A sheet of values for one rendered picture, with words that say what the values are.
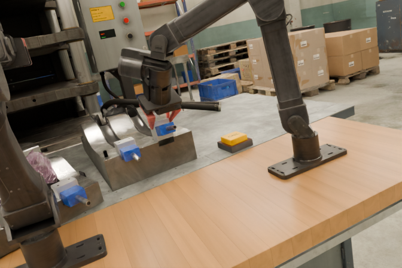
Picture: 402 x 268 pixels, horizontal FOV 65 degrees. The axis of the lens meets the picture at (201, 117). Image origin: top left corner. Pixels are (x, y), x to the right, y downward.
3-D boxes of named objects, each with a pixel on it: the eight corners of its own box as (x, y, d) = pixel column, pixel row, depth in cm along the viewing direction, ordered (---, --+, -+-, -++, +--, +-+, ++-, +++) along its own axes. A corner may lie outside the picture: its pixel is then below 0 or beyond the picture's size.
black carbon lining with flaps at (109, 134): (166, 139, 96) (159, 109, 93) (115, 157, 89) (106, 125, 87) (134, 122, 126) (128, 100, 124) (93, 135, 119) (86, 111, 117)
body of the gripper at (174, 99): (137, 101, 85) (136, 78, 80) (171, 92, 89) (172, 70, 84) (147, 116, 81) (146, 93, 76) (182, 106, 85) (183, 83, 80)
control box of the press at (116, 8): (193, 231, 197) (136, -18, 162) (147, 253, 184) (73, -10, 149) (179, 216, 217) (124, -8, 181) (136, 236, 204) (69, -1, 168)
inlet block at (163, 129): (186, 134, 81) (180, 114, 81) (168, 140, 79) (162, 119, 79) (170, 136, 93) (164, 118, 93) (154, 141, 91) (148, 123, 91)
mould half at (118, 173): (197, 158, 95) (188, 115, 91) (112, 191, 84) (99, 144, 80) (145, 131, 138) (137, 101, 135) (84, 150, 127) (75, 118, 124)
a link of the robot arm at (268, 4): (141, 37, 72) (261, -44, 63) (153, 36, 81) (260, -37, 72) (170, 83, 74) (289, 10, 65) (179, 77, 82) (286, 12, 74)
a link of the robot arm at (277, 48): (284, 137, 74) (250, -5, 67) (282, 128, 81) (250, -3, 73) (311, 131, 73) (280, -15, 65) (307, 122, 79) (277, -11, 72)
